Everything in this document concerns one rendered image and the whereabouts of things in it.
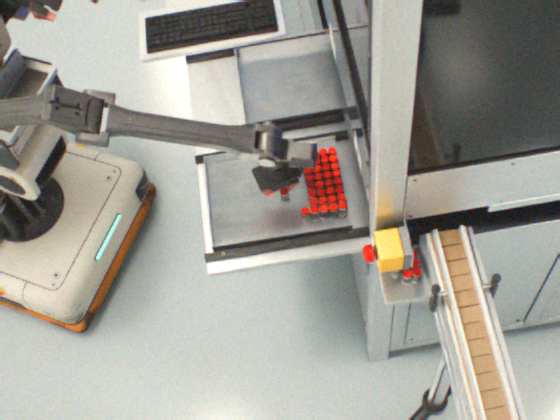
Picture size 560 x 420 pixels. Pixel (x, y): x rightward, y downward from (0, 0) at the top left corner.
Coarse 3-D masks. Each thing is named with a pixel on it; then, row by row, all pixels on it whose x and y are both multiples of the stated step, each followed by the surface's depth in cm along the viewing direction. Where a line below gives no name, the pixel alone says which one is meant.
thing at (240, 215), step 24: (216, 168) 197; (240, 168) 197; (216, 192) 194; (240, 192) 193; (216, 216) 190; (240, 216) 190; (264, 216) 189; (288, 216) 189; (216, 240) 187; (240, 240) 186; (264, 240) 183
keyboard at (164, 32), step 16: (256, 0) 232; (272, 0) 233; (160, 16) 233; (176, 16) 231; (192, 16) 231; (208, 16) 230; (224, 16) 230; (240, 16) 229; (256, 16) 228; (272, 16) 229; (160, 32) 229; (176, 32) 228; (192, 32) 228; (208, 32) 227; (224, 32) 226; (240, 32) 227; (256, 32) 227; (160, 48) 227
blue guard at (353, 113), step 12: (324, 0) 200; (336, 24) 179; (336, 36) 184; (336, 48) 190; (336, 60) 195; (348, 84) 175; (348, 96) 180; (348, 108) 185; (360, 120) 164; (360, 132) 167; (360, 144) 172
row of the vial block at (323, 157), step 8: (320, 152) 191; (320, 160) 190; (328, 168) 189; (328, 176) 188; (328, 184) 187; (328, 192) 186; (328, 200) 185; (328, 208) 188; (336, 208) 183; (336, 216) 186
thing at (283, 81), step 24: (240, 48) 212; (264, 48) 213; (288, 48) 214; (312, 48) 214; (240, 72) 212; (264, 72) 211; (288, 72) 210; (312, 72) 209; (336, 72) 209; (240, 96) 204; (264, 96) 207; (288, 96) 206; (312, 96) 205; (336, 96) 205; (264, 120) 199; (288, 120) 200
